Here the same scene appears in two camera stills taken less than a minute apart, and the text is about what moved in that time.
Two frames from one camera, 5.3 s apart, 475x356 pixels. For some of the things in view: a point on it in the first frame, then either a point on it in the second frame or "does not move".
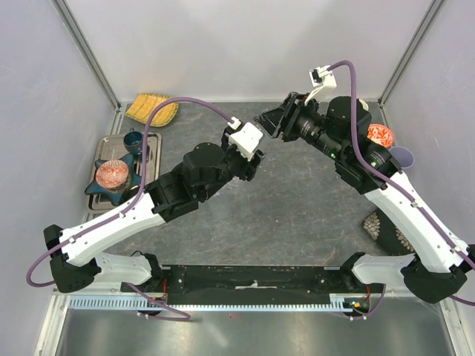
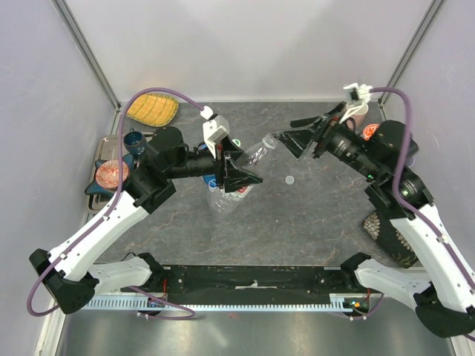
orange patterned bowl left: x=113 y=174 does not move
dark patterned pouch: x=386 y=233 does not move
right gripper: x=295 y=110 -> x=328 y=128
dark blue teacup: x=133 y=142 does not move
